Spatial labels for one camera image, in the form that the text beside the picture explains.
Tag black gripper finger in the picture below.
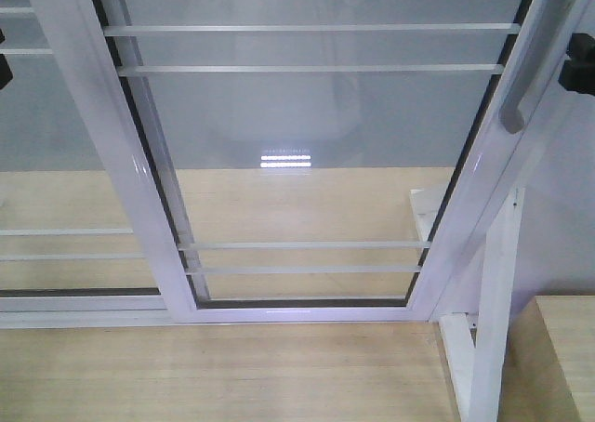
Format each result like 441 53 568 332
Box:
0 53 13 89
559 33 595 96

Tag grey door handle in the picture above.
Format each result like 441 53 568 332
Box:
499 0 569 134

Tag white framed transparent sliding door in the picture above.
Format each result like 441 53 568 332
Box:
29 0 534 323

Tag light wooden block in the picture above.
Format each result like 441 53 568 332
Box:
509 296 594 421

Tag white fixed window frame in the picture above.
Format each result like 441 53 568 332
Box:
0 0 595 330

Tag white triangular support bracket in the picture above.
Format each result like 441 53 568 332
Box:
408 186 525 421

